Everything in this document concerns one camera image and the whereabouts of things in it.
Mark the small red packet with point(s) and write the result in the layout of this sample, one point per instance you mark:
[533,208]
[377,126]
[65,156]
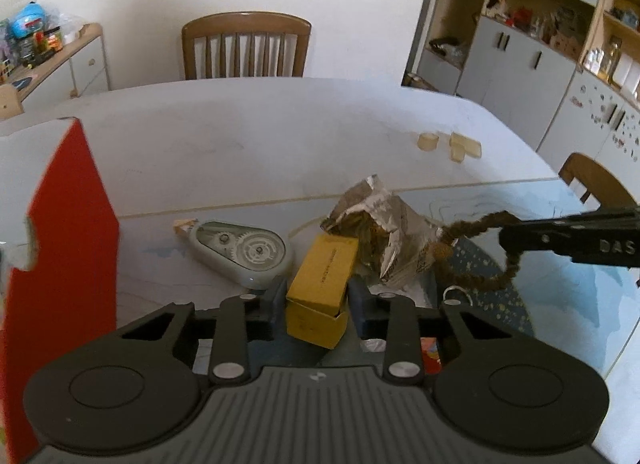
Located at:
[430,350]

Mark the dark blue starry sheet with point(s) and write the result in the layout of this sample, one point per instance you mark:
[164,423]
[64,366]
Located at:
[500,306]

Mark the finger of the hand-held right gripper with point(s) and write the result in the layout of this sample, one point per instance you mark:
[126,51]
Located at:
[545,238]

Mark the black-lid orange label jar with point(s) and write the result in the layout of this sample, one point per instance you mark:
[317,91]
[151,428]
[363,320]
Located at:
[52,40]

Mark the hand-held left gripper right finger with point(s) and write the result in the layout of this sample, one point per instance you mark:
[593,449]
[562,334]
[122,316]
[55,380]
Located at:
[357,306]

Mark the red cardboard box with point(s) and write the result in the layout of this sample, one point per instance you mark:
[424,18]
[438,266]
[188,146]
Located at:
[65,244]

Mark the white wardrobe cabinet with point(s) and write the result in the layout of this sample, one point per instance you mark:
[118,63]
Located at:
[520,59]

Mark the grey correction tape dispenser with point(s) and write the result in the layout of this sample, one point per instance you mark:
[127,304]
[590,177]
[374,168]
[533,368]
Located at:
[240,249]

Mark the wooden dining chair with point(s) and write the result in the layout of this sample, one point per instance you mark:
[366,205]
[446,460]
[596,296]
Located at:
[245,24]
[595,179]

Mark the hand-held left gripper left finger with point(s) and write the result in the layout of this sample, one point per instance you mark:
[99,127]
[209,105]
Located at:
[275,305]

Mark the silver foil snack packet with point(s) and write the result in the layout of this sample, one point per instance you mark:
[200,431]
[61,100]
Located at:
[385,209]

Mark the small yellow cardboard box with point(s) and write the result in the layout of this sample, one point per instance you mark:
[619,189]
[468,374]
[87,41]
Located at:
[320,284]

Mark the white wood-top sideboard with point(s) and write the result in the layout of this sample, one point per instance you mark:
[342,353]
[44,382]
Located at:
[85,64]

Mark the black-lid dark jar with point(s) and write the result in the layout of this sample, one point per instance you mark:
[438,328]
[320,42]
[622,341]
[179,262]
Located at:
[27,50]

